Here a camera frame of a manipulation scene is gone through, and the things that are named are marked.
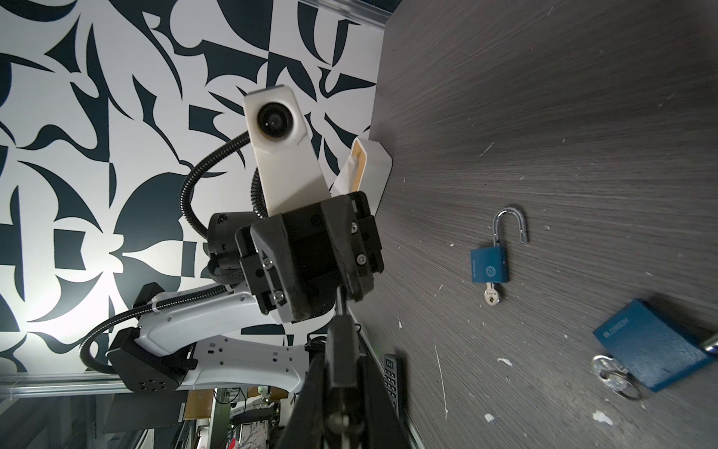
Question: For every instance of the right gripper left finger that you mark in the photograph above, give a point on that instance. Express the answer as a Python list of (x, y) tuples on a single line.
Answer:
[(305, 429)]

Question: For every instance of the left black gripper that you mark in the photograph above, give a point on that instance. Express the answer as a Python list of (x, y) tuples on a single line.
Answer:
[(295, 263)]

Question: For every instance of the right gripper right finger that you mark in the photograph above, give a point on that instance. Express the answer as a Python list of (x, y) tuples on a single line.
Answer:
[(382, 427)]

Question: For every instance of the small black padlock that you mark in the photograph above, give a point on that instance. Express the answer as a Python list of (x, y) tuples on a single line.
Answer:
[(342, 409)]

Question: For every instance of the blue padlock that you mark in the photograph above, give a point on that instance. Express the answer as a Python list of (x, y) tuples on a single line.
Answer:
[(646, 347), (489, 265)]

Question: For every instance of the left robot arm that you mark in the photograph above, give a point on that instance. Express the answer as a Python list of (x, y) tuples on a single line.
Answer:
[(204, 337)]

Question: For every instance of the black remote control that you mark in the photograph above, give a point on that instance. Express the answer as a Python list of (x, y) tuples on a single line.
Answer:
[(395, 383)]

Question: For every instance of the tissue box wooden lid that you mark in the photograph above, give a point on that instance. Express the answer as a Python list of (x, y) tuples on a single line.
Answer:
[(367, 170)]

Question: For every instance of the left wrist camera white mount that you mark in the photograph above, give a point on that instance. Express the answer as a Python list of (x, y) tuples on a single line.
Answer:
[(289, 170)]

